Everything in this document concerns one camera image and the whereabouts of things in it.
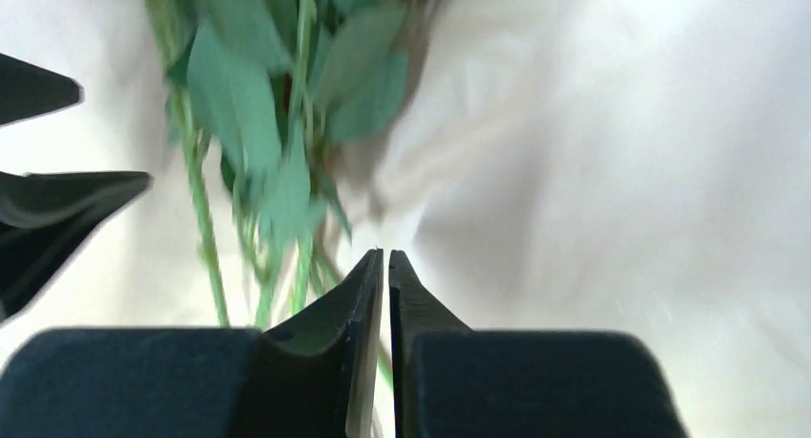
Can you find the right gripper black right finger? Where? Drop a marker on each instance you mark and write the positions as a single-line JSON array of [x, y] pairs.
[[453, 381]]

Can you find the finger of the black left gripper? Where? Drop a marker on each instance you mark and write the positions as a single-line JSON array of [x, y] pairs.
[[29, 91], [46, 217]]

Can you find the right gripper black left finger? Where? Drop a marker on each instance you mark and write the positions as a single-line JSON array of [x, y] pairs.
[[313, 375]]

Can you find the fake rose stem two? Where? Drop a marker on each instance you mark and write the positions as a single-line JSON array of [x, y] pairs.
[[166, 22]]

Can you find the fake rose stem three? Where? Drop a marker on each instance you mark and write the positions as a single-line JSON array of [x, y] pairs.
[[247, 69]]

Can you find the wrapping paper sheet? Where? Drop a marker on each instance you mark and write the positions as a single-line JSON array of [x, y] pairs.
[[637, 165]]

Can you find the fake rose stem one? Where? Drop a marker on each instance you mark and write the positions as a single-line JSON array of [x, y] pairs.
[[357, 84]]

